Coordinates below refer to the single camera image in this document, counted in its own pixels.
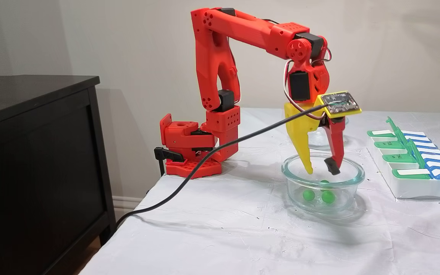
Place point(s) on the clear glass bowl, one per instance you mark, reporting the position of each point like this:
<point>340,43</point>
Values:
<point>296,179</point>
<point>317,139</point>

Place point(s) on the white baseboard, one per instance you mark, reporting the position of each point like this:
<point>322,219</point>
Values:
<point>126,202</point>

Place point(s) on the black wooden cabinet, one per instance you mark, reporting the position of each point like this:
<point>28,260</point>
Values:
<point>33,172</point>

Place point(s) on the white table cloth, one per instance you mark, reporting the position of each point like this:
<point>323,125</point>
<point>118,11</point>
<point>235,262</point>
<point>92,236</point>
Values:
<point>224,236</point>

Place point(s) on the weekly pill organizer box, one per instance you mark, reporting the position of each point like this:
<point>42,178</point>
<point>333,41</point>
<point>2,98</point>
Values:
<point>414,187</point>

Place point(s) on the black table clamp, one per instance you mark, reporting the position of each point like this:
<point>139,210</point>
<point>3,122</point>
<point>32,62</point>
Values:
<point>166,153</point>

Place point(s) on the green ball pill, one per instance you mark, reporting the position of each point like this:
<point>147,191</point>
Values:
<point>324,182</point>
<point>308,195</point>
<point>327,197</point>

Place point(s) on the camera board on yellow mount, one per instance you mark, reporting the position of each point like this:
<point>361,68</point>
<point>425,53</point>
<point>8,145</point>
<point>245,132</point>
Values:
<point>340,103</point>

